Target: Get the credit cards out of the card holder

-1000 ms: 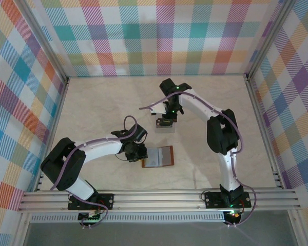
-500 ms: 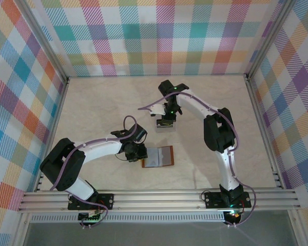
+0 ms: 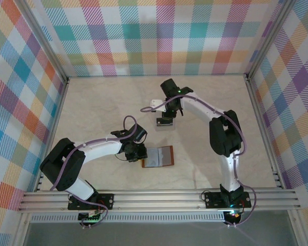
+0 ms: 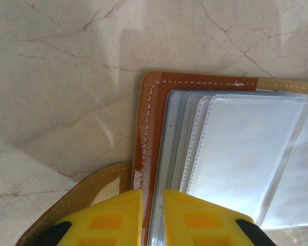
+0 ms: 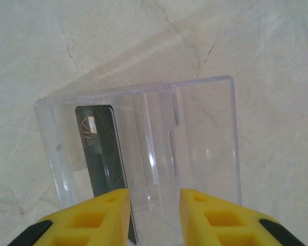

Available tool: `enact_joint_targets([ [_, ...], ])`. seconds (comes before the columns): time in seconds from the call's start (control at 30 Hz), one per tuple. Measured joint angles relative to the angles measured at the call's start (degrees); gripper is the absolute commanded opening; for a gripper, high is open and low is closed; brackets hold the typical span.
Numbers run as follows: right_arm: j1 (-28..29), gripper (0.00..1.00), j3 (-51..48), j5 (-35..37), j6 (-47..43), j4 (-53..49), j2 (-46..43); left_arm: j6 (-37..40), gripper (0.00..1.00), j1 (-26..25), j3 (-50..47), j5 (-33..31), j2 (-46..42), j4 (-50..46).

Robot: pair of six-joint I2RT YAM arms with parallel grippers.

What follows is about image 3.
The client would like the aluminium corner post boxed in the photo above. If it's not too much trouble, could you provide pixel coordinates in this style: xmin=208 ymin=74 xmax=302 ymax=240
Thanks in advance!
xmin=14 ymin=0 xmax=70 ymax=83
xmin=245 ymin=0 xmax=298 ymax=79

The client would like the brown leather card holder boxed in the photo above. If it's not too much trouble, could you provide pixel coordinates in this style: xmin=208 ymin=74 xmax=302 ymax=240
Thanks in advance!
xmin=141 ymin=145 xmax=176 ymax=169

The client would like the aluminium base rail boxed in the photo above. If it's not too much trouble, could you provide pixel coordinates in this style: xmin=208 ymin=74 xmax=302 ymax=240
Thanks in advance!
xmin=17 ymin=189 xmax=303 ymax=214

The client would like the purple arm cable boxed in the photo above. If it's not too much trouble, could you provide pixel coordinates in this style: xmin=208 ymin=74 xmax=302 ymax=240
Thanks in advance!
xmin=140 ymin=93 xmax=257 ymax=228
xmin=50 ymin=115 xmax=139 ymax=229

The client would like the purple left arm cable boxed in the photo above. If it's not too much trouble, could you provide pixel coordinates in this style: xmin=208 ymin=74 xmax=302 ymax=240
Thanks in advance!
xmin=50 ymin=115 xmax=139 ymax=229

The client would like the slotted grey cable duct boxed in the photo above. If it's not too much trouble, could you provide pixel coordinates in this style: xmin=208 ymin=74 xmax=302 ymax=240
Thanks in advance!
xmin=30 ymin=214 xmax=226 ymax=224

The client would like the aluminium side rail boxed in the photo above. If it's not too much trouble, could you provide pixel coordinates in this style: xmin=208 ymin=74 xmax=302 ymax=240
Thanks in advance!
xmin=33 ymin=76 xmax=70 ymax=193
xmin=244 ymin=74 xmax=288 ymax=192

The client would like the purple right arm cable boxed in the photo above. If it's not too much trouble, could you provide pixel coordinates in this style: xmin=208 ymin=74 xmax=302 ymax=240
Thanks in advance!
xmin=140 ymin=93 xmax=257 ymax=228

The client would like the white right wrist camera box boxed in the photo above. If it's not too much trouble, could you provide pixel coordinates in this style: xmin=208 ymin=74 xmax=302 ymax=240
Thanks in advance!
xmin=149 ymin=99 xmax=168 ymax=113

